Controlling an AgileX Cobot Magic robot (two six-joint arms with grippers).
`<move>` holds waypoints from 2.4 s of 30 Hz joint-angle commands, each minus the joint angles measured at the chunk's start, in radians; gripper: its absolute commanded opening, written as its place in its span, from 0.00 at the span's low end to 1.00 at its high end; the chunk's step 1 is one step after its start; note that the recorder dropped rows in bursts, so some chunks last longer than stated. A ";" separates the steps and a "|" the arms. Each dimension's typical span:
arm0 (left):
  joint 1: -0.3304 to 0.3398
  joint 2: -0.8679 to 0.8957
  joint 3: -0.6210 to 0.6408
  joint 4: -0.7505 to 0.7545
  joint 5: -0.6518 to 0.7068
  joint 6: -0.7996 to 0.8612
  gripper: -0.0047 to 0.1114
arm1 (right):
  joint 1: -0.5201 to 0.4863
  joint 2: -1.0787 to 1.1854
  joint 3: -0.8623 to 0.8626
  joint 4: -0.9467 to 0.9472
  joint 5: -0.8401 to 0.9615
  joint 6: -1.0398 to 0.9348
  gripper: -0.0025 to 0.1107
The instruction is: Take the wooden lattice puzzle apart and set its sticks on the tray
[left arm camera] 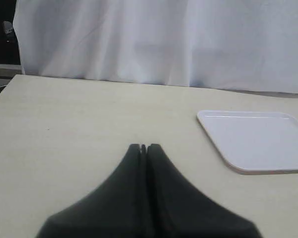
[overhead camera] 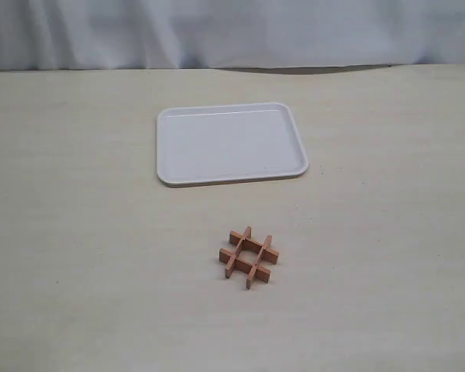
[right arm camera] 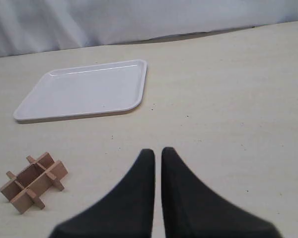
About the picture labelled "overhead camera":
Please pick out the white rectangular plastic tray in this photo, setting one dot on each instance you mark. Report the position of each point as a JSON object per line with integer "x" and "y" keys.
{"x": 228, "y": 143}

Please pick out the horizontal wooden bar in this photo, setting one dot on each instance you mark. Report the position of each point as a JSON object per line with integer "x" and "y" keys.
{"x": 246, "y": 242}

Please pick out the wooden block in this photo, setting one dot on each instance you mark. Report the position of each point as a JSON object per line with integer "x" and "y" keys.
{"x": 263, "y": 274}

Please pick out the white backdrop curtain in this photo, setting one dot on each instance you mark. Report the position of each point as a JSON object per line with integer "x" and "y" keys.
{"x": 51, "y": 35}

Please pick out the notched wooden piece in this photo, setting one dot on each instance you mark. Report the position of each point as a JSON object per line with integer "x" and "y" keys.
{"x": 253, "y": 271}

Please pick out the vertical wooden notched bar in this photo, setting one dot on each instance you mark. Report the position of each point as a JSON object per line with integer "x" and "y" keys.
{"x": 239, "y": 247}

